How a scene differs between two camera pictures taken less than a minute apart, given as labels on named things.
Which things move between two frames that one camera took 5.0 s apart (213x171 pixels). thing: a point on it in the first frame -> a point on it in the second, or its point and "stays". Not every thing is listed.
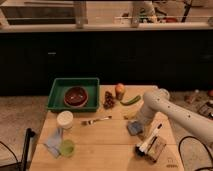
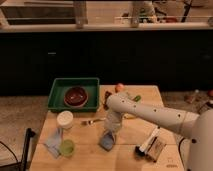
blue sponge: (134, 127) -> (107, 141)
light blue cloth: (54, 142) stays
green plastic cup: (67, 148) stays
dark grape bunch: (109, 101) stays
